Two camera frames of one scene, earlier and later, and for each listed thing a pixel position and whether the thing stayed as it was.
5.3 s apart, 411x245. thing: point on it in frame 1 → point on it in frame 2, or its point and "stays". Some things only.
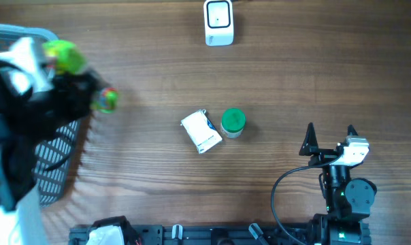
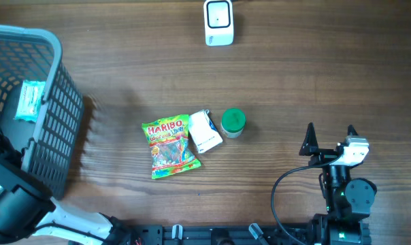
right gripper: (310, 147) stays
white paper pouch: (202, 129) stays
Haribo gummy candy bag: (69, 58) → (168, 139)
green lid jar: (233, 120) stays
